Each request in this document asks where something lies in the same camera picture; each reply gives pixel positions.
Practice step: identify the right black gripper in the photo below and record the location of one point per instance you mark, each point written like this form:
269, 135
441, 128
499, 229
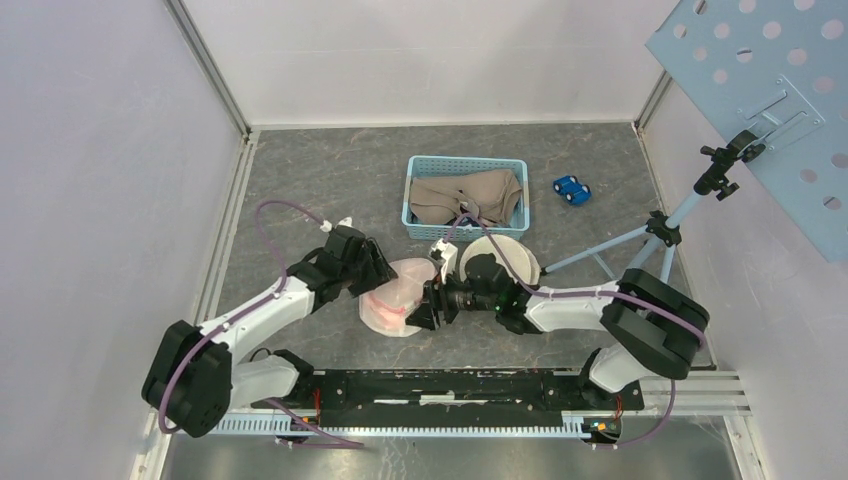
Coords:
437, 294

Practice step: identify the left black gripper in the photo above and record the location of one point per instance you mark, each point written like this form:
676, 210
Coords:
379, 271

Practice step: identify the white mesh laundry bag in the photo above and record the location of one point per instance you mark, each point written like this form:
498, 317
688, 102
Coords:
385, 309

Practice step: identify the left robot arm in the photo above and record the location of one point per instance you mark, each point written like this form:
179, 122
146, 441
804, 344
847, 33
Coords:
199, 373

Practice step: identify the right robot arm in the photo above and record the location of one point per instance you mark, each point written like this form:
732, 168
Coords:
656, 328

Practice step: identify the beige bra in basket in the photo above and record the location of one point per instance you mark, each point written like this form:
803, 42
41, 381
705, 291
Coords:
490, 195

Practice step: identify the light blue plastic basket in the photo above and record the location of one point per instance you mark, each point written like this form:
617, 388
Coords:
426, 166

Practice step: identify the blue toy car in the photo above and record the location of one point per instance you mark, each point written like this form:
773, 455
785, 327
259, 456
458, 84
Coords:
572, 190

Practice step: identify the blue tripod stand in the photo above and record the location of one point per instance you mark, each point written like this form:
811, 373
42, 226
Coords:
663, 230

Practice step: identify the blue perforated panel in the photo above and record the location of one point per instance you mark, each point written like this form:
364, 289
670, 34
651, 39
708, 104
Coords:
777, 69

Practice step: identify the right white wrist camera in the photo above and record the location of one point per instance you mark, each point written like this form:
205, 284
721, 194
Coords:
444, 254

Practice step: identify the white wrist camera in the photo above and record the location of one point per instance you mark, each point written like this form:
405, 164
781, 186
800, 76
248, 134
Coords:
327, 226
444, 254

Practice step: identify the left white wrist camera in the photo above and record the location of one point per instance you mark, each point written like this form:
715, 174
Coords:
327, 226

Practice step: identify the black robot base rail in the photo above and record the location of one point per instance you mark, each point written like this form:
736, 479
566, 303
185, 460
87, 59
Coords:
454, 397

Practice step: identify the white cable tray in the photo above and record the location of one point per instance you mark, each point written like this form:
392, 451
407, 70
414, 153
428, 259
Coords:
279, 424

